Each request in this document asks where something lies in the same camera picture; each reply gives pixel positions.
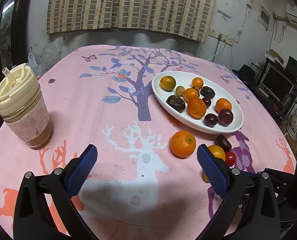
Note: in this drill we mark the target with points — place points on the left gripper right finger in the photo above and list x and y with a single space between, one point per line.
215 169

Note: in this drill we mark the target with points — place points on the pink patterned tablecloth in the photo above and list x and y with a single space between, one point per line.
138 189

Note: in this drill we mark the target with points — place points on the smooth orange fruit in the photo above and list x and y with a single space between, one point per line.
205 177

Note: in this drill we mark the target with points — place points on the beige lidded tumbler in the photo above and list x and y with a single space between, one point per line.
22 106

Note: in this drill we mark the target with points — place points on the dark cherry with stem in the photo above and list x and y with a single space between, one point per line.
210 120

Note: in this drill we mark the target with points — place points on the small orange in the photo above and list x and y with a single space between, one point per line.
197 83

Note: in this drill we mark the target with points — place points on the small longan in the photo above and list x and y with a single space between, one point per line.
180 91

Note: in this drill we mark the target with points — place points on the wall power strip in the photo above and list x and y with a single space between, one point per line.
222 37

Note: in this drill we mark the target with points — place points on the yellow green lime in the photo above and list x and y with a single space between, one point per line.
168 83

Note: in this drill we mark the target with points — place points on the orange mandarin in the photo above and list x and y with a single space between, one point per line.
190 93

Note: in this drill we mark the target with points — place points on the bumpy mandarin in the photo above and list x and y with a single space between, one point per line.
182 144

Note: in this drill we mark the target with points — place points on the dark round mangosteen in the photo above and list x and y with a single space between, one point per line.
223 142

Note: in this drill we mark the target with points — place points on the checkered beige curtain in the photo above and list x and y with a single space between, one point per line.
185 18

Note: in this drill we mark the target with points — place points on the black monitor on rack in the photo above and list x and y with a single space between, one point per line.
276 84

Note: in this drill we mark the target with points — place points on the dark plum in plate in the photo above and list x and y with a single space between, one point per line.
225 117

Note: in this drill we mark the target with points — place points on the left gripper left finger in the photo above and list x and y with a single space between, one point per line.
78 169

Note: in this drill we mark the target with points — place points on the mandarin in plate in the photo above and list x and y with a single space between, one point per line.
223 103

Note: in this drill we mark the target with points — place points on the large dark plum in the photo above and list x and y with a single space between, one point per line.
197 108

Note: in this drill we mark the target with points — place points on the dark framed mirror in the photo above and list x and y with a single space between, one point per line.
12 45

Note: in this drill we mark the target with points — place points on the wrinkled passion fruit large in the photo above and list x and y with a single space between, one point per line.
176 103

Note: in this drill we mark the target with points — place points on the white oval plate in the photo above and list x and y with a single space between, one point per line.
184 79

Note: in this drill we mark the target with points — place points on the yellow orange small fruit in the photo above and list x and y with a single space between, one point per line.
217 152

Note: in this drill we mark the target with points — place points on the red cherry tomato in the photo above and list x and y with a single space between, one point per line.
230 158

